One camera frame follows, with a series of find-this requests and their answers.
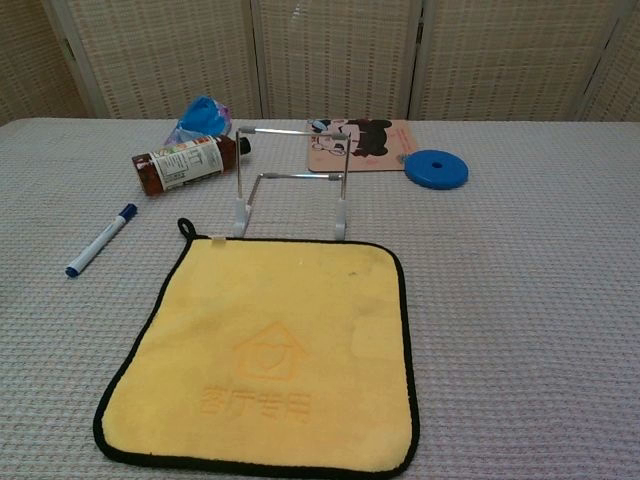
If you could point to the blue round disc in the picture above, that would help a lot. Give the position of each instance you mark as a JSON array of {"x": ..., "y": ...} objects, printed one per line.
[{"x": 425, "y": 172}]

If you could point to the yellow cloth black back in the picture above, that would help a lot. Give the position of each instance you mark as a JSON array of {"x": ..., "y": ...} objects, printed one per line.
[{"x": 280, "y": 310}]

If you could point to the woven fringed tablecloth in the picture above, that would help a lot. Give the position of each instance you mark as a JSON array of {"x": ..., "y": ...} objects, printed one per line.
[{"x": 500, "y": 300}]

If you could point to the cartoon girl mouse pad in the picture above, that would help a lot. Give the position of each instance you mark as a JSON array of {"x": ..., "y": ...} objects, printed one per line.
[{"x": 380, "y": 145}]

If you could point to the woven folding screen panel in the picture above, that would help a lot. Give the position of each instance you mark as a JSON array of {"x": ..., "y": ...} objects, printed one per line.
[
  {"x": 625, "y": 85},
  {"x": 335, "y": 55},
  {"x": 165, "y": 55},
  {"x": 25, "y": 60},
  {"x": 510, "y": 55}
]

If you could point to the blue tissue pack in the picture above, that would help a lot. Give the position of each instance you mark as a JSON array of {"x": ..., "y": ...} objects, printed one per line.
[{"x": 200, "y": 117}]

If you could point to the brown tea bottle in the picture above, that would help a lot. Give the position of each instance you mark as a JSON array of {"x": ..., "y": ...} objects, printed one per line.
[{"x": 185, "y": 162}]

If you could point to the blue white marker pen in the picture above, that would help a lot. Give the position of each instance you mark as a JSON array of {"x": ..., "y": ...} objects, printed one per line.
[{"x": 100, "y": 242}]

